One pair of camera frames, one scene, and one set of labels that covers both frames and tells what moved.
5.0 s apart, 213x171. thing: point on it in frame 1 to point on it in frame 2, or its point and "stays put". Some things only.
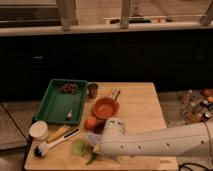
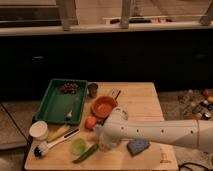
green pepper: [93, 157] to [86, 154]
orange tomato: [90, 122] stays put
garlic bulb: [69, 114] stays put
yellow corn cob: [58, 133] stays put
